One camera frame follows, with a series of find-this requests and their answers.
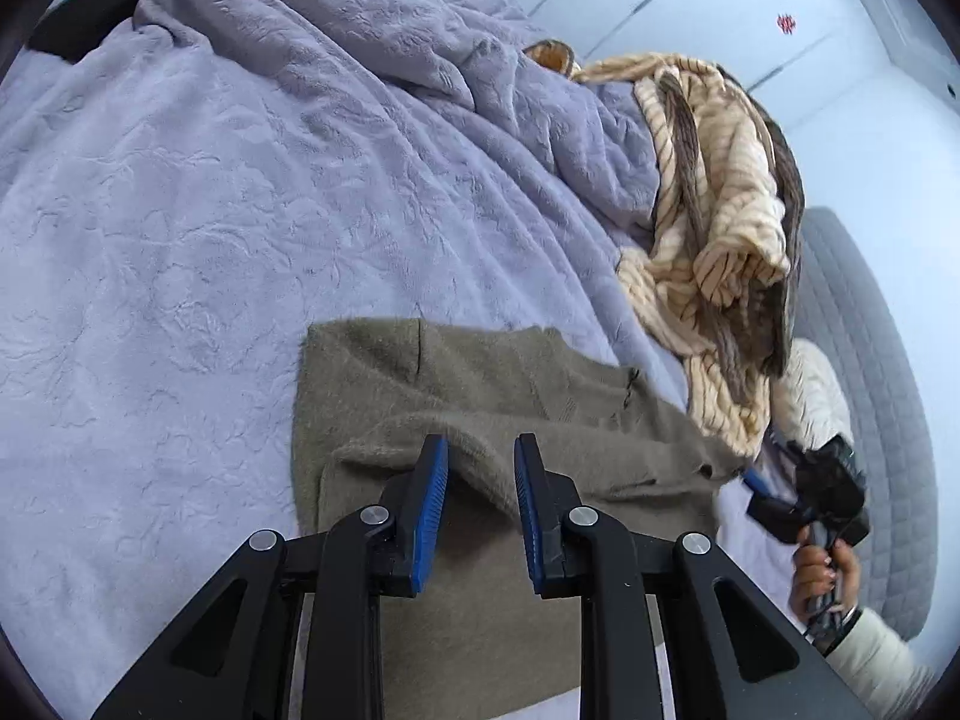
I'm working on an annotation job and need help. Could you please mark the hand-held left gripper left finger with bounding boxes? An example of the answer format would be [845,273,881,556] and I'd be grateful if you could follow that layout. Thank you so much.
[90,433,450,720]

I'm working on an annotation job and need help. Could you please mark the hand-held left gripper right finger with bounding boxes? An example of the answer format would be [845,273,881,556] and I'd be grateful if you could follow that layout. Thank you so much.
[513,433,875,720]

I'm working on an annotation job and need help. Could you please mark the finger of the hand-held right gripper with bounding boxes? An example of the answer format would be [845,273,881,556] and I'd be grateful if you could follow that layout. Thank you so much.
[741,468,785,509]

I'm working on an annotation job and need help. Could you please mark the olive knit sweater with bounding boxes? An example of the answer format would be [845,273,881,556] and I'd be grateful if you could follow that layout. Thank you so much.
[290,318,760,710]

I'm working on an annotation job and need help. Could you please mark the person's right hand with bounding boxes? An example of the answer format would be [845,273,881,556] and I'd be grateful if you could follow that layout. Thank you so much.
[787,525,860,625]

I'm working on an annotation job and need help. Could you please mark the white round pleated pillow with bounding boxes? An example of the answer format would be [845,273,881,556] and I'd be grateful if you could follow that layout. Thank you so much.
[763,337,854,467]

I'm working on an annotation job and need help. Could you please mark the grey quilted headboard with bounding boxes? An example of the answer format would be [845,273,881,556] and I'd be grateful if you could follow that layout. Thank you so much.
[780,205,943,643]

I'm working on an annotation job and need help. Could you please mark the cream striped garment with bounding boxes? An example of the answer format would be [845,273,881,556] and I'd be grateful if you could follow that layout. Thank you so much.
[523,40,797,460]

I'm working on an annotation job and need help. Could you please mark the lavender embossed blanket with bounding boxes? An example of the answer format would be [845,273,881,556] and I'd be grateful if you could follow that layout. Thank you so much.
[0,0,797,720]

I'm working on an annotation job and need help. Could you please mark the white wardrobe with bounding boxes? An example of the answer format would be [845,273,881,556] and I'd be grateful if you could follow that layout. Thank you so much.
[463,0,960,227]

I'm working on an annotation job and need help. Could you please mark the black padded object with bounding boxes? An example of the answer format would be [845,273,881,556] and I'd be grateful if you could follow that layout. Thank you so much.
[28,0,178,65]

